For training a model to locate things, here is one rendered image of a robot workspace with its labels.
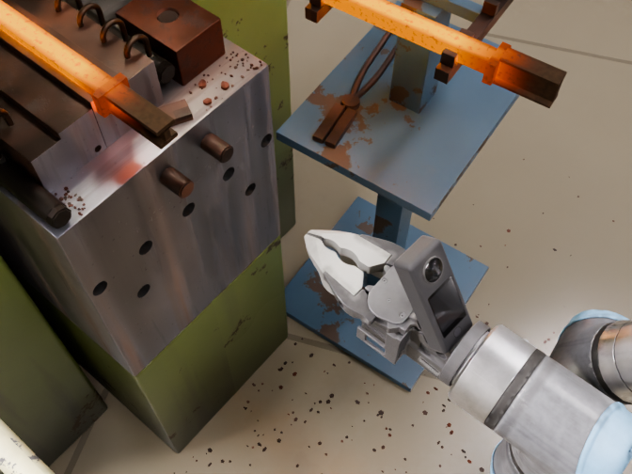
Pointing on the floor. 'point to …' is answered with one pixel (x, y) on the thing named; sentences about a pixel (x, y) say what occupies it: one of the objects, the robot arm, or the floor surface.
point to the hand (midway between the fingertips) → (316, 237)
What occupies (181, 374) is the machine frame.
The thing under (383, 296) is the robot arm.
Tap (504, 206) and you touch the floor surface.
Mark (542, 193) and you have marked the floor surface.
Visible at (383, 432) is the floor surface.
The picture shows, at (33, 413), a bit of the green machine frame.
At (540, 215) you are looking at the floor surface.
